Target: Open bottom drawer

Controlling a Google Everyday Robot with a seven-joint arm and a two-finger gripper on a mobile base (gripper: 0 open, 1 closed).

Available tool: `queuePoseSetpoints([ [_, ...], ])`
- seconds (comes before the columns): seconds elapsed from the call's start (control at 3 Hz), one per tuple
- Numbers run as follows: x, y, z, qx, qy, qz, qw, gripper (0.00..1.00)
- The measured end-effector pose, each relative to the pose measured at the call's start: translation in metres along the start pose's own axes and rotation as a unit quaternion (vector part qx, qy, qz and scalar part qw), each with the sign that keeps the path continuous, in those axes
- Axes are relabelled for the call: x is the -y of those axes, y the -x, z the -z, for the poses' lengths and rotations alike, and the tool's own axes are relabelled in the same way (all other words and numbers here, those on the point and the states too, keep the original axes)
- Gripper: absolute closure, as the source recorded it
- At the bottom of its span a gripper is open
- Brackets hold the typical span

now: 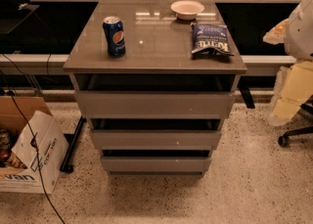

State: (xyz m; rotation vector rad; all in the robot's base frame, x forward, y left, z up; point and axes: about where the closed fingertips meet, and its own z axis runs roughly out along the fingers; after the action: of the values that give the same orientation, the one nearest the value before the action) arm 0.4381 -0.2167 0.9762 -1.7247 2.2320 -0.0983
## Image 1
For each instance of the grey drawer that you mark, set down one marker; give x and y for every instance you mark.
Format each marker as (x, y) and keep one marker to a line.
(156, 164)
(155, 139)
(131, 105)

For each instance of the grey middle drawer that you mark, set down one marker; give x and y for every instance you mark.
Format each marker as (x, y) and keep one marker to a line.
(155, 139)

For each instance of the black table leg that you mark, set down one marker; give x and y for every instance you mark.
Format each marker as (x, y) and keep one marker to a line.
(72, 140)

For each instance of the blue Pepsi can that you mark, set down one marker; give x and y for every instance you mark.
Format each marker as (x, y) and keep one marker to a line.
(113, 29)

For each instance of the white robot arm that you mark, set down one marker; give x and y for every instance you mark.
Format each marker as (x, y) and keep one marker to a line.
(294, 84)

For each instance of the grey drawer cabinet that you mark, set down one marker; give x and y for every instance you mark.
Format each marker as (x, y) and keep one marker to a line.
(158, 59)

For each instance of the grey top drawer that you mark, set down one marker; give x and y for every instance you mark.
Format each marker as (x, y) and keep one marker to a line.
(131, 105)

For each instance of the blue Kettle chips bag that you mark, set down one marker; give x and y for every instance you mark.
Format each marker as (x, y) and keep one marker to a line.
(210, 39)

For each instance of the white cardboard box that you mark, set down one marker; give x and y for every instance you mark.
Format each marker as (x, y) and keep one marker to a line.
(39, 146)

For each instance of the white bowl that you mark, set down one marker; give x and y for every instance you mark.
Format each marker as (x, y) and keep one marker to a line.
(187, 10)

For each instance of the grey bottom drawer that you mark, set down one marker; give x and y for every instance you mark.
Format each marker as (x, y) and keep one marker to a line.
(156, 164)

